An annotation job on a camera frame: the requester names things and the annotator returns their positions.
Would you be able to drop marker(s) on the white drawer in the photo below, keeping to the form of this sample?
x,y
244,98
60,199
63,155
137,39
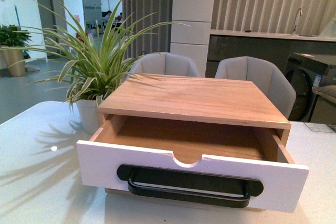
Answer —
x,y
220,149

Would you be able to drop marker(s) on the black drawer handle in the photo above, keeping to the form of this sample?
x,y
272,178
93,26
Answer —
x,y
203,188

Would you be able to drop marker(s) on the wooden two-drawer cabinet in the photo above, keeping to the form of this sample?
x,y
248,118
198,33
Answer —
x,y
196,100

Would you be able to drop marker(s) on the left grey chair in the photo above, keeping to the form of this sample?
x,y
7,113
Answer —
x,y
166,63

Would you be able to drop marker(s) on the grey chair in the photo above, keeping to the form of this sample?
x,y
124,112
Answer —
x,y
265,75
166,63

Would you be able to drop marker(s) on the white plant pot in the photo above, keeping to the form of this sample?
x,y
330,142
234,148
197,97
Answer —
x,y
88,115

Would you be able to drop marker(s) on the green spider plant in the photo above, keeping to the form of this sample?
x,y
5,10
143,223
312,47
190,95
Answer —
x,y
92,68

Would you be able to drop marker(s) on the right grey chair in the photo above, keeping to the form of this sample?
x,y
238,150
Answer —
x,y
265,75

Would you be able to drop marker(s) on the white refrigerator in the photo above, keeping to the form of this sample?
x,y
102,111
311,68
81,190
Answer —
x,y
190,35

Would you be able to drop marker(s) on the dark kitchen counter cabinet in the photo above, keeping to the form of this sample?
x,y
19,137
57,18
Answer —
x,y
272,47

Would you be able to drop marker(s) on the dark washing machine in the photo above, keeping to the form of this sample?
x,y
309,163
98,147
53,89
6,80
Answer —
x,y
305,71

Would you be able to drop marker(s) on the table power socket panel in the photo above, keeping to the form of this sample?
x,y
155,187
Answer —
x,y
324,128

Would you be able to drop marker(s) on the chrome kitchen faucet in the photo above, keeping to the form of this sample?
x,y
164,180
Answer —
x,y
298,14

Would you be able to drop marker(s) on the gold floor planter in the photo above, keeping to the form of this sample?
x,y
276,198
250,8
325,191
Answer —
x,y
14,60

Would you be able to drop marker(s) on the background potted plant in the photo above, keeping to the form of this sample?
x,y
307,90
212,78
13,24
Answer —
x,y
13,38

